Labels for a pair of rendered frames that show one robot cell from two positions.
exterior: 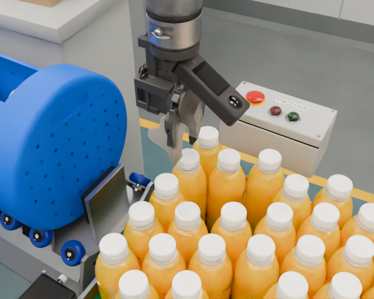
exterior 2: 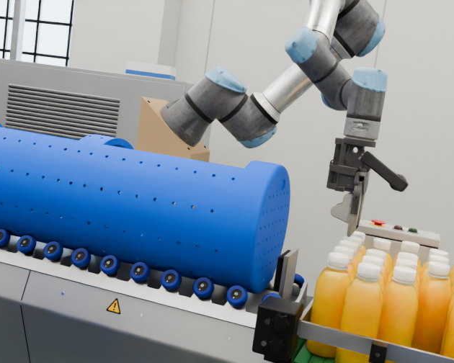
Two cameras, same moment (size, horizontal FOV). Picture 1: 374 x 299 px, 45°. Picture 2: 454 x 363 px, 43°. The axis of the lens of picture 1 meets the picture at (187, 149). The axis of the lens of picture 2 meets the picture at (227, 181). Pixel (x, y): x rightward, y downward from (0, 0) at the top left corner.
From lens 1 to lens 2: 89 cm
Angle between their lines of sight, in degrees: 37
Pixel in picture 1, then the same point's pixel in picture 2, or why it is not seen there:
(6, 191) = (248, 222)
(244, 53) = not seen: hidden behind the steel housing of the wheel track
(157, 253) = (374, 260)
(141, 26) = not seen: hidden behind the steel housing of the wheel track
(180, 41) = (371, 133)
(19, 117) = (260, 174)
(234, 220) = (412, 256)
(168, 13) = (368, 114)
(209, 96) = (387, 171)
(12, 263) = (189, 341)
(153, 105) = (340, 185)
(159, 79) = (346, 166)
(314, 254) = not seen: outside the picture
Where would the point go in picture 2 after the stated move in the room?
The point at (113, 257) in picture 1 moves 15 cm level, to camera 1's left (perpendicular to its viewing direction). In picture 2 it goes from (343, 260) to (266, 253)
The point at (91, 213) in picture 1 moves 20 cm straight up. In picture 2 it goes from (286, 272) to (300, 177)
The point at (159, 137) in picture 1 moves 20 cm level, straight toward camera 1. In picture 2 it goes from (341, 211) to (390, 232)
